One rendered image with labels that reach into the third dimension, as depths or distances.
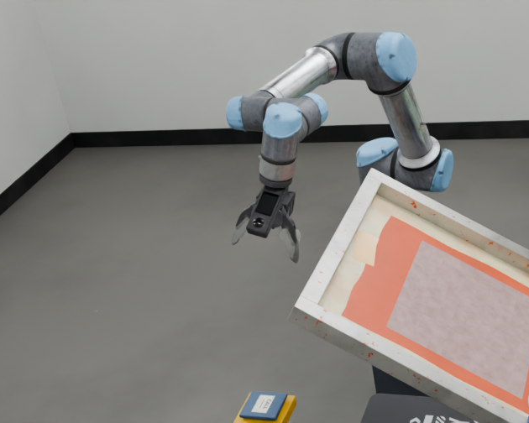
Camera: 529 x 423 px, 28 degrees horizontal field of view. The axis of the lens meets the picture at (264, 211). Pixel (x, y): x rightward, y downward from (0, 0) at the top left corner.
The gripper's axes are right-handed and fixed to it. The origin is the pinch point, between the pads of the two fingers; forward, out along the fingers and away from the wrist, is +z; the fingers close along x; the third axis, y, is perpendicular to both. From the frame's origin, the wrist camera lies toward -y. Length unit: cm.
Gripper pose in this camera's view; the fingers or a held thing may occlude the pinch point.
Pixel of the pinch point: (263, 255)
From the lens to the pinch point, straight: 232.1
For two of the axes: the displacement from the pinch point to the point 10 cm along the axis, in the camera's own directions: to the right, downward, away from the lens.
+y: 3.3, -4.8, 8.1
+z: -1.0, 8.4, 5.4
